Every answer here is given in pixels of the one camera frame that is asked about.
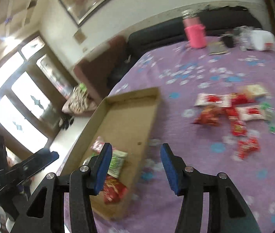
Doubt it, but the white red snack packet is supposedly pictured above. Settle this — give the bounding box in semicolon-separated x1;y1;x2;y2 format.
194;93;232;108

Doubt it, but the white green snack packet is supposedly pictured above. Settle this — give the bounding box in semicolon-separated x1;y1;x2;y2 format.
107;149;127;178

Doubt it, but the pink snack packet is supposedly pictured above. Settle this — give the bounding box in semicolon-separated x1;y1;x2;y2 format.
90;136;105;154

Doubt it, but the brown armchair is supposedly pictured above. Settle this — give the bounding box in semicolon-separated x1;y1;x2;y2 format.
73;35;126;105

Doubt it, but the purple floral tablecloth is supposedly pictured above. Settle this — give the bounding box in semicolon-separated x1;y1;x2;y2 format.
63;35;275;233

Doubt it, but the bright red snack packet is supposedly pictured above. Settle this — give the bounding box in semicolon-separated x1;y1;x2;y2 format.
230;93;255;105

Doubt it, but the green clear candy packet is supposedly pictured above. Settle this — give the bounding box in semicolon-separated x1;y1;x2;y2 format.
260;102;275;135

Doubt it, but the black sofa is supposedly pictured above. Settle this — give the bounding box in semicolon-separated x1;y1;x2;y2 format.
108;4;264;88

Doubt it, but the patterned cloth pile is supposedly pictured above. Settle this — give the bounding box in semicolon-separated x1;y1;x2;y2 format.
61;83;97;115

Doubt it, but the beige cracker packet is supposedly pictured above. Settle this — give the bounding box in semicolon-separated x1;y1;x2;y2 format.
242;84;268;99

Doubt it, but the dark red brown snack packet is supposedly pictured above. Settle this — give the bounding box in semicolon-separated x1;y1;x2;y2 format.
193;105;224;126

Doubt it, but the red small snack packet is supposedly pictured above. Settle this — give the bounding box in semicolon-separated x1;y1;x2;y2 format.
237;137;260;160

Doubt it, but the black small pouch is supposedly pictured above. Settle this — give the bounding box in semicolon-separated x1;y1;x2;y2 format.
221;33;235;48

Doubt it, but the clear plastic bag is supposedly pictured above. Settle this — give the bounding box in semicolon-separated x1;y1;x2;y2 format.
234;26;255;52

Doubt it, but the white cup lying down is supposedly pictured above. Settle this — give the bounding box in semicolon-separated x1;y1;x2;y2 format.
250;30;275;52

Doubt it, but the small dark notebook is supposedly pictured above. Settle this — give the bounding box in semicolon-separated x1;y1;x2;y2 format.
208;41;228;55

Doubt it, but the pink sleeved water bottle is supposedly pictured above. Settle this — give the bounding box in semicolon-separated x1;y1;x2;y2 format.
182;10;207;49

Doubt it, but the shallow cardboard box tray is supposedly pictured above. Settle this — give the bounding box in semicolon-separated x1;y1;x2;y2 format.
60;87;161;220

